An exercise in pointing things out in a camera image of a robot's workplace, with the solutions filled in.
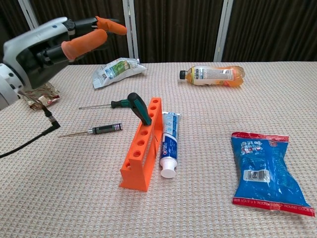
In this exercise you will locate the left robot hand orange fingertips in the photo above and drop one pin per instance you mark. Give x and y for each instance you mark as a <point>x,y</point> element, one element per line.
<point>32,49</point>

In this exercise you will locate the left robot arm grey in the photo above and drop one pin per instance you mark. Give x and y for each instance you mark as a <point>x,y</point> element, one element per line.
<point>7,84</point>

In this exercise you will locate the black metal precision screwdriver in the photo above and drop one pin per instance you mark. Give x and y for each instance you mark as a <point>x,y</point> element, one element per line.
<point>106,128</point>

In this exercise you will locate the orange plastic holder block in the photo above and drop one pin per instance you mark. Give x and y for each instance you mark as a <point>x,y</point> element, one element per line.
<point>138,168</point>

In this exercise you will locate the gold red foil packet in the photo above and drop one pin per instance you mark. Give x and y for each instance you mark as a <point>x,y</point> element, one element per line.
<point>47,96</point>

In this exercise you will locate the silver white snack pouch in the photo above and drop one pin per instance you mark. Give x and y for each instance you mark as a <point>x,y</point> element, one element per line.
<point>116,72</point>

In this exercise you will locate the black pleated curtain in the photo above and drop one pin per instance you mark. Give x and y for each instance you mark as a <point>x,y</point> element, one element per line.
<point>178,29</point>

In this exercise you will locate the white blue toothpaste tube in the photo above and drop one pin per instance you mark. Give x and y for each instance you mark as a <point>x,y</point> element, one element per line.
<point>169,143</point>

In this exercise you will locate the orange drink plastic bottle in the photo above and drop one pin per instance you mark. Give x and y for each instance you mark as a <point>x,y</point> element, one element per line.
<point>213,75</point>

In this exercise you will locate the beige woven tablecloth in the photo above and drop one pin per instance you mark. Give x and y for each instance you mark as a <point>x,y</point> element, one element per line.
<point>223,111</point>

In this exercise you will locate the blue red snack bag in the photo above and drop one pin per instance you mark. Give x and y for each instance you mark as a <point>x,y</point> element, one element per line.
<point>265,173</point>

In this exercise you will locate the white metal frame post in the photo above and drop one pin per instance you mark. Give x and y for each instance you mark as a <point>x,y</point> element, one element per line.
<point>223,29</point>
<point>28,12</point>
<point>132,47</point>

